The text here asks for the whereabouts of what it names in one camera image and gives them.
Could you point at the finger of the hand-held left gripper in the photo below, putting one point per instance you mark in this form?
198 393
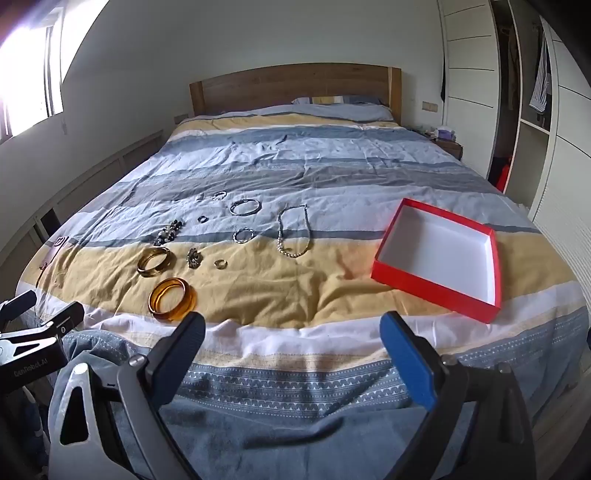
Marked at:
21 302
64 321

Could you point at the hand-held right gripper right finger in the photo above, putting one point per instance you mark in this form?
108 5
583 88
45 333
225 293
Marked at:
410 364

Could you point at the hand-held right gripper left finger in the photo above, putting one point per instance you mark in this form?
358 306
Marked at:
179 356

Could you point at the amber orange bangle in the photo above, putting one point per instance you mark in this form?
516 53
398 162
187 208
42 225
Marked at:
184 308

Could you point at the golden brown bangle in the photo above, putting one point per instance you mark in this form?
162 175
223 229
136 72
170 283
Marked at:
148 270

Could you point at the silver ornate brooch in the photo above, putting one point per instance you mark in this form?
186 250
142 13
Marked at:
194 257

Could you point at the red shallow cardboard box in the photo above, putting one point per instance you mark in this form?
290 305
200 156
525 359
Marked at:
438 240

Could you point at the person's jeans leg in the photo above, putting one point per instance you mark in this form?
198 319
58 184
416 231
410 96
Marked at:
277 438

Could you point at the thin silver bangle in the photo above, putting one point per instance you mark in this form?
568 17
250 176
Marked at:
245 214

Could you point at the red object in wardrobe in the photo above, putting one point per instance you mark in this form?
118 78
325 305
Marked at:
504 174

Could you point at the wooden nightstand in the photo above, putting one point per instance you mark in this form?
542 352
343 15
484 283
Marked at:
451 148

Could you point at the window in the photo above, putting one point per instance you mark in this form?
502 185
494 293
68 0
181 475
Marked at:
27 78

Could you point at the tissue box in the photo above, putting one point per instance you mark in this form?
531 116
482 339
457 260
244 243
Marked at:
446 134

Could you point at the bed with striped duvet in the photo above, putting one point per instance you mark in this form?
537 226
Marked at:
300 152

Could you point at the striped pillow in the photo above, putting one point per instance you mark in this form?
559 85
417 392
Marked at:
341 102

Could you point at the white wardrobe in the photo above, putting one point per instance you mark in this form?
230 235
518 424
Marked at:
471 92

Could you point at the wooden headboard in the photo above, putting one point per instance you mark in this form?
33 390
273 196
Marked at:
277 87

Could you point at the dark hanging cloth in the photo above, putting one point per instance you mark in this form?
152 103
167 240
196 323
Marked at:
444 78

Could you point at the hanging striped shirt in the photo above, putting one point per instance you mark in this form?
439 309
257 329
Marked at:
541 83

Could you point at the low white wall cabinet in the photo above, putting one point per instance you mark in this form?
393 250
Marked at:
92 180

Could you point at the wall switch plate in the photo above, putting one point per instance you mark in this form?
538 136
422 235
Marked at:
181 119
429 106

